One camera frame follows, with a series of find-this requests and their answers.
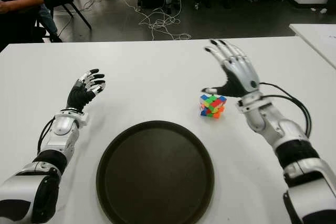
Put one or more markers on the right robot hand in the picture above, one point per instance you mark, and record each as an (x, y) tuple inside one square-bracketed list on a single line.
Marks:
[(241, 77)]

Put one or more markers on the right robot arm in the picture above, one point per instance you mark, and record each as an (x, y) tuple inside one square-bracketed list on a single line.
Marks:
[(283, 132)]

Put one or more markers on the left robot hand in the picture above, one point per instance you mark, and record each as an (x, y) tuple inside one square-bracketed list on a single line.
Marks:
[(77, 95)]

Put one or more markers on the small white floor object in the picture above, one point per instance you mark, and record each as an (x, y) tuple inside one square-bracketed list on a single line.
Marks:
[(323, 10)]

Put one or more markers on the multicoloured Rubik's cube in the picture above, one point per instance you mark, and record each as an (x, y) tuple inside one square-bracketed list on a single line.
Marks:
[(212, 107)]

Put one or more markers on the dark brown round plate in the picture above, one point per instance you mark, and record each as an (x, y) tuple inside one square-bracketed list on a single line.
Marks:
[(155, 174)]

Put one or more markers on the white side table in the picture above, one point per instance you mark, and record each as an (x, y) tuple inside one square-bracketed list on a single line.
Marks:
[(319, 40)]

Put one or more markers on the seated person in black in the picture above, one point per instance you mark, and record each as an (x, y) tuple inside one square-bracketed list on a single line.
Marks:
[(15, 9)]

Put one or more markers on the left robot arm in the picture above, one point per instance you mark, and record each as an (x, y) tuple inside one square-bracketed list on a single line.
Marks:
[(57, 134)]

